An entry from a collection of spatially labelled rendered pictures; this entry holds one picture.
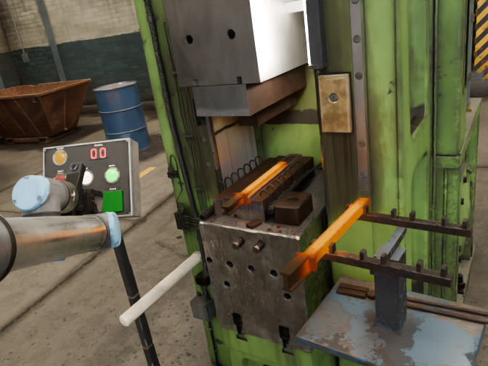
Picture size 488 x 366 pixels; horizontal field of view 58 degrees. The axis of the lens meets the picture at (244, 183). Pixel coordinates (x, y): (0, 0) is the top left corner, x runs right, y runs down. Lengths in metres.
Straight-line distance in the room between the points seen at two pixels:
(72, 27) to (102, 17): 0.80
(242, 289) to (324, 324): 0.42
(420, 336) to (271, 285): 0.51
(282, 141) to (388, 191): 0.62
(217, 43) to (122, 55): 7.78
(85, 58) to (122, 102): 3.85
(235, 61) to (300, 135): 0.61
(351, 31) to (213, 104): 0.45
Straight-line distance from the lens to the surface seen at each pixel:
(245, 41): 1.27
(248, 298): 1.57
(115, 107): 5.93
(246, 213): 1.46
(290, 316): 1.53
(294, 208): 1.36
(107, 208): 1.61
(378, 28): 1.28
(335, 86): 1.31
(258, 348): 1.71
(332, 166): 1.41
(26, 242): 0.75
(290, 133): 1.82
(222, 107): 1.36
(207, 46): 1.34
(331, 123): 1.34
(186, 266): 1.83
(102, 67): 9.43
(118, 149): 1.63
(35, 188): 1.18
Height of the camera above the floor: 1.56
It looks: 21 degrees down
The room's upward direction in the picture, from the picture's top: 9 degrees counter-clockwise
